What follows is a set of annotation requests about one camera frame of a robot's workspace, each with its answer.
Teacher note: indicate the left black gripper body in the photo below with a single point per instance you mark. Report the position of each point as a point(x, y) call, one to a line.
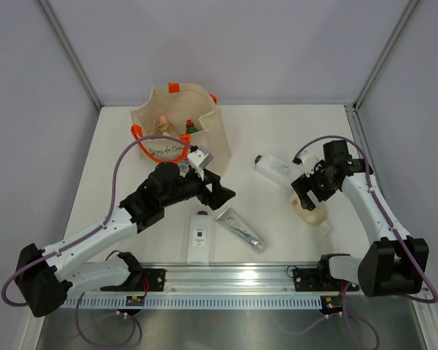
point(204, 194)

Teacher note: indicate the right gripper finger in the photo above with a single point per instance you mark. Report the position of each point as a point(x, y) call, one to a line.
point(308, 200)
point(301, 188)

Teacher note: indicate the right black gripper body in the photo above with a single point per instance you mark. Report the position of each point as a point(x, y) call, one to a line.
point(323, 187)

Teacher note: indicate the cream lotion bottle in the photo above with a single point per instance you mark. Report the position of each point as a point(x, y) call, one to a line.
point(318, 217)

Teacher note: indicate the white bottle black cap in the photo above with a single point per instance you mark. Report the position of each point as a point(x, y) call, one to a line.
point(201, 236)

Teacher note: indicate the green bottle red cap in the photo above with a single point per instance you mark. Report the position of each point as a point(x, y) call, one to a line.
point(190, 128)

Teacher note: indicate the peach bottle pink cap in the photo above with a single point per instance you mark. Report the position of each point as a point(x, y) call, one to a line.
point(165, 128)

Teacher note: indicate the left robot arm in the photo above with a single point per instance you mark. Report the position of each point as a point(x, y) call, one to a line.
point(46, 277)

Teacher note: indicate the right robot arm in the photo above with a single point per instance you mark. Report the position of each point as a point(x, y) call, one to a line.
point(395, 262)

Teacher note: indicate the white flat bottle right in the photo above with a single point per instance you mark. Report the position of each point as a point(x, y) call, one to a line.
point(277, 170)

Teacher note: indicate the silver tube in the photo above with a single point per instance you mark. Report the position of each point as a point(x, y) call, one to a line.
point(233, 223)

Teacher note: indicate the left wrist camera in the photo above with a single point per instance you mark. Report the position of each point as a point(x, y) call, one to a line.
point(199, 158)

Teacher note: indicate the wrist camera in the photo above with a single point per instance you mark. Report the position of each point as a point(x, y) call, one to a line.
point(199, 158)
point(306, 162)

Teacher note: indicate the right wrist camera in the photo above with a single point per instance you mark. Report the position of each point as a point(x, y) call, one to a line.
point(306, 162)

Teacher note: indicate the canvas bag orange handles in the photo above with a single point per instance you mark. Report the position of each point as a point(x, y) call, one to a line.
point(182, 102)

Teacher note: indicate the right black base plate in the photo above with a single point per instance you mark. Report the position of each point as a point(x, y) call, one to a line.
point(308, 280)

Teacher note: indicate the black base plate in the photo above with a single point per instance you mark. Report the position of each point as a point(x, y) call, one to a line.
point(150, 279)
point(308, 280)

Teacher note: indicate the aluminium mounting rail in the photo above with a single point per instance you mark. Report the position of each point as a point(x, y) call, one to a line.
point(207, 279)

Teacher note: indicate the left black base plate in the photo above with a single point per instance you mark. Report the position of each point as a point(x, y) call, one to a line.
point(150, 279)

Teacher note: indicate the white slotted cable duct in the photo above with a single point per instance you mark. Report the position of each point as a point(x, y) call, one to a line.
point(196, 302)

